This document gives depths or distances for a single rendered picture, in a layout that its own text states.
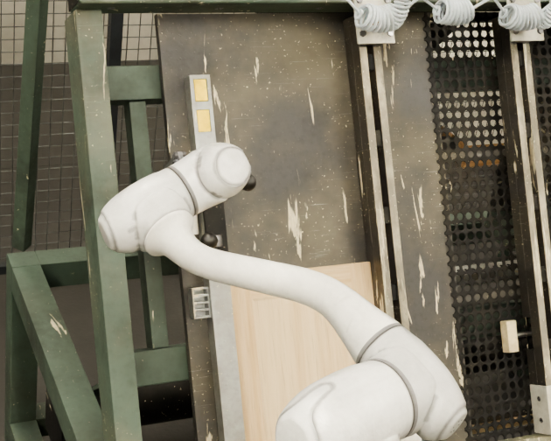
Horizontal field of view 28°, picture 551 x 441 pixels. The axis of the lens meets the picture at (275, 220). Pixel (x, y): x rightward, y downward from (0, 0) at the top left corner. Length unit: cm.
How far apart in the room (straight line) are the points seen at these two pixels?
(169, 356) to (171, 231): 67
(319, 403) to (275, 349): 97
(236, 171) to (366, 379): 50
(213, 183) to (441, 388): 55
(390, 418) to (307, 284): 31
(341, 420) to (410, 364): 18
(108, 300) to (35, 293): 99
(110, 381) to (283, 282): 68
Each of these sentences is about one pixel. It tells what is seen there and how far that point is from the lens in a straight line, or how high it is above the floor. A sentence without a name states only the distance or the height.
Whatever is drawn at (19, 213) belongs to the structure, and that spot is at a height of 98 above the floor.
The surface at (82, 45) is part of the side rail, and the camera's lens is 245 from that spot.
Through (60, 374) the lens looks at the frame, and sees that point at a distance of 304.
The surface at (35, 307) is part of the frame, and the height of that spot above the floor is 79.
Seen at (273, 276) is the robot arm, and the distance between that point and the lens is 185.
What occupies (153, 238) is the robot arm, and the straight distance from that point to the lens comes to 192.
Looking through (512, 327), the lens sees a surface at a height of 114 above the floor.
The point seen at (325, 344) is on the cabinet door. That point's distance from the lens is 262.
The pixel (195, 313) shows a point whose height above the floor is 125.
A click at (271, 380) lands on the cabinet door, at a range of 256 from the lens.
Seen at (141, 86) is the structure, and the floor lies 166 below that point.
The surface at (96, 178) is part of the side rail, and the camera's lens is 241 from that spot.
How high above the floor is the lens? 259
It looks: 28 degrees down
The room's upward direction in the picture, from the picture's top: 8 degrees clockwise
